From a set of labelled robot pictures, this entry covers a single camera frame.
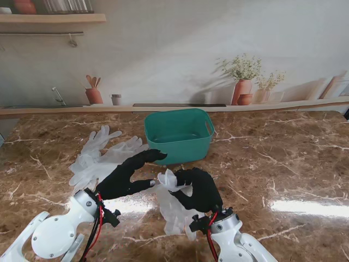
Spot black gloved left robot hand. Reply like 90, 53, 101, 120
95, 149, 169, 201

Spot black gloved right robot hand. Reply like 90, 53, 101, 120
169, 168, 224, 213

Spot teal plastic basket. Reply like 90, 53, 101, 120
143, 108, 215, 165

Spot wooden counter ledge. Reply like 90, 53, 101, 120
0, 97, 349, 116

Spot terracotta utensil pot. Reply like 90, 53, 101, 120
85, 75, 104, 105

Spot leaning wooden cutting boards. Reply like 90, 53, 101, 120
318, 76, 349, 99

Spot red-brown pot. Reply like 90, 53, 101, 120
13, 0, 38, 15

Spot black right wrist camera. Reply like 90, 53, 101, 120
189, 214, 210, 235

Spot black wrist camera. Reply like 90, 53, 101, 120
105, 209, 121, 228
189, 214, 210, 235

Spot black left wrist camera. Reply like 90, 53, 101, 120
105, 209, 121, 228

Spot red black left arm cable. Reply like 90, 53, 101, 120
81, 192, 106, 262

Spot red black arm cable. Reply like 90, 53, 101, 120
206, 211, 220, 262
81, 192, 106, 262

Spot red black right arm cable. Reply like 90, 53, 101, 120
206, 211, 220, 262

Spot metal wall rail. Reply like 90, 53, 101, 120
0, 31, 84, 47

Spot wooden wall shelf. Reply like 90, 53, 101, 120
0, 13, 106, 24

